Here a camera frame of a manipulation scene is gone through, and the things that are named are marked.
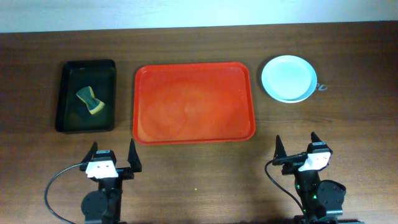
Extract light blue plate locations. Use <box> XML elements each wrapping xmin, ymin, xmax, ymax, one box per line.
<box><xmin>261</xmin><ymin>55</ymin><xmax>318</xmax><ymax>103</ymax></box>

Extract black plastic tray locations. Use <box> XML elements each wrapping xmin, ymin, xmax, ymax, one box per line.
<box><xmin>55</xmin><ymin>59</ymin><xmax>116</xmax><ymax>133</ymax></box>

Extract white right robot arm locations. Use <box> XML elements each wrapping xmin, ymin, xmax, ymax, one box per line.
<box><xmin>130</xmin><ymin>131</ymin><xmax>359</xmax><ymax>223</ymax></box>

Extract white plate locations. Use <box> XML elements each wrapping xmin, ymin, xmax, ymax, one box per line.
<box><xmin>261</xmin><ymin>71</ymin><xmax>318</xmax><ymax>103</ymax></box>

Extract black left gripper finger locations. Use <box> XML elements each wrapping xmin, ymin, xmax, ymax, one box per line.
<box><xmin>127</xmin><ymin>139</ymin><xmax>142</xmax><ymax>172</ymax></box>
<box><xmin>79</xmin><ymin>141</ymin><xmax>98</xmax><ymax>171</ymax></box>

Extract yellow green scrub sponge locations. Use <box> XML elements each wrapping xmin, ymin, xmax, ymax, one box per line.
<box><xmin>76</xmin><ymin>86</ymin><xmax>105</xmax><ymax>115</ymax></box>

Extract red plastic tray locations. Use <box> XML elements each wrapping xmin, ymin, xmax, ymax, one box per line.
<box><xmin>132</xmin><ymin>62</ymin><xmax>256</xmax><ymax>145</ymax></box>

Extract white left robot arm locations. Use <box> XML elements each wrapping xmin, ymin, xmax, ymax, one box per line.
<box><xmin>79</xmin><ymin>142</ymin><xmax>135</xmax><ymax>224</ymax></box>

